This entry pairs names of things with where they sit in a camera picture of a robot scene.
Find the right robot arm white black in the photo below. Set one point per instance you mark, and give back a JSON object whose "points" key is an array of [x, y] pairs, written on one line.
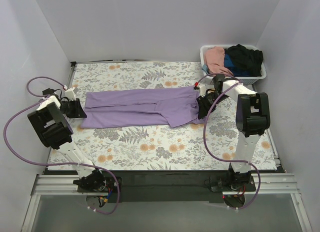
{"points": [[252, 120]]}

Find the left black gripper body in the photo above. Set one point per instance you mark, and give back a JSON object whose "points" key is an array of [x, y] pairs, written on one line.
{"points": [[75, 109]]}

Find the pink t shirt in basket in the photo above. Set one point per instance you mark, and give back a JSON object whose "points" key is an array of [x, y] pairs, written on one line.
{"points": [[214, 60]]}

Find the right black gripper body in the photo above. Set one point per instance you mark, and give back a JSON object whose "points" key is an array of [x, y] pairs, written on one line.
{"points": [[204, 105]]}

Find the black t shirt in basket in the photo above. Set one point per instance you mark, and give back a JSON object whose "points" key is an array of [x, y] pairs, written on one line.
{"points": [[246, 59]]}

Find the floral patterned table cloth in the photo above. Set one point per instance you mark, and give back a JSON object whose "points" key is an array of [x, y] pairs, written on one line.
{"points": [[160, 147]]}

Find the purple t shirt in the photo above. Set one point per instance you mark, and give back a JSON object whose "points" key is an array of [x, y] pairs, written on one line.
{"points": [[142, 107]]}

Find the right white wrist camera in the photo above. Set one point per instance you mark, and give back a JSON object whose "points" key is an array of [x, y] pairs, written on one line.
{"points": [[201, 88]]}

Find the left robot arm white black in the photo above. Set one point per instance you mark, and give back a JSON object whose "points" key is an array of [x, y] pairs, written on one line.
{"points": [[49, 121]]}

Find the aluminium frame rail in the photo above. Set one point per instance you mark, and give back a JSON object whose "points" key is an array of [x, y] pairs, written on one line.
{"points": [[271, 183]]}

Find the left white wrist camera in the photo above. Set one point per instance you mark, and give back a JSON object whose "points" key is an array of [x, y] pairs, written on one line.
{"points": [[71, 93]]}

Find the blue t shirt in basket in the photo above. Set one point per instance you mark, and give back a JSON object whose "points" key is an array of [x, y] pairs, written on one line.
{"points": [[237, 72]]}

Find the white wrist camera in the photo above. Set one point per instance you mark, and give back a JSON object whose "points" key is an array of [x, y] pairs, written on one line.
{"points": [[71, 93], [201, 88]]}

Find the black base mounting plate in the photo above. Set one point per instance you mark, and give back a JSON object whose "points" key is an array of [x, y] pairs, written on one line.
{"points": [[167, 185]]}

